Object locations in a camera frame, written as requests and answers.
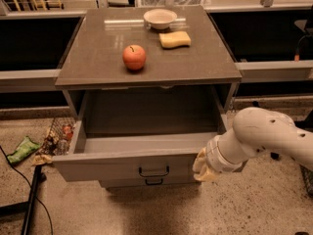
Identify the black stand leg left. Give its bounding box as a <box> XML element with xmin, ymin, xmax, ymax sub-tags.
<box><xmin>0</xmin><ymin>165</ymin><xmax>43</xmax><ymax>235</ymax></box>

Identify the white bowl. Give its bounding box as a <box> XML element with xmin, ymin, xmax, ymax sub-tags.
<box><xmin>144</xmin><ymin>9</ymin><xmax>177</xmax><ymax>29</ymax></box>

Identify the black drawer handle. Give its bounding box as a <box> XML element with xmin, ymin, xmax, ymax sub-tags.
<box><xmin>138</xmin><ymin>166</ymin><xmax>170</xmax><ymax>178</ymax></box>

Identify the lower drawer handle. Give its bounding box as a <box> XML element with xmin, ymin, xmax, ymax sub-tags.
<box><xmin>145</xmin><ymin>178</ymin><xmax>163</xmax><ymax>186</ymax></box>

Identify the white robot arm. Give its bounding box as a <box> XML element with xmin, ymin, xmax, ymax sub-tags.
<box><xmin>193</xmin><ymin>107</ymin><xmax>313</xmax><ymax>182</ymax></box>

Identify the grey drawer cabinet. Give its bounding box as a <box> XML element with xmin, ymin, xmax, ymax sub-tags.
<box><xmin>54</xmin><ymin>5</ymin><xmax>243</xmax><ymax>189</ymax></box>

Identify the wire basket with snacks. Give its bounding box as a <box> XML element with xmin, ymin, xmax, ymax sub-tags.
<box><xmin>32</xmin><ymin>117</ymin><xmax>75</xmax><ymax>165</ymax></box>

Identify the grey top drawer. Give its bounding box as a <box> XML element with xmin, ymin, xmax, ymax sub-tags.
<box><xmin>52</xmin><ymin>85</ymin><xmax>241</xmax><ymax>183</ymax></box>

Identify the wire basket right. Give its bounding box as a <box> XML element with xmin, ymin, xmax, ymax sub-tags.
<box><xmin>300</xmin><ymin>166</ymin><xmax>313</xmax><ymax>198</ymax></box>

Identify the yellow sponge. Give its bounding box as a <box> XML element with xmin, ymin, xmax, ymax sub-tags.
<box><xmin>159</xmin><ymin>31</ymin><xmax>191</xmax><ymax>49</ymax></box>

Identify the red apple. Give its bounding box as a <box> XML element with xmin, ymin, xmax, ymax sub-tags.
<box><xmin>122</xmin><ymin>45</ymin><xmax>146</xmax><ymax>71</ymax></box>

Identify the green snack bag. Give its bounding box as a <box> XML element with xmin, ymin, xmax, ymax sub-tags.
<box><xmin>7</xmin><ymin>136</ymin><xmax>40</xmax><ymax>165</ymax></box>

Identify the black cable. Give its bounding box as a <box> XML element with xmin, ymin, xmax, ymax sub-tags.
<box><xmin>0</xmin><ymin>145</ymin><xmax>54</xmax><ymax>235</ymax></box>

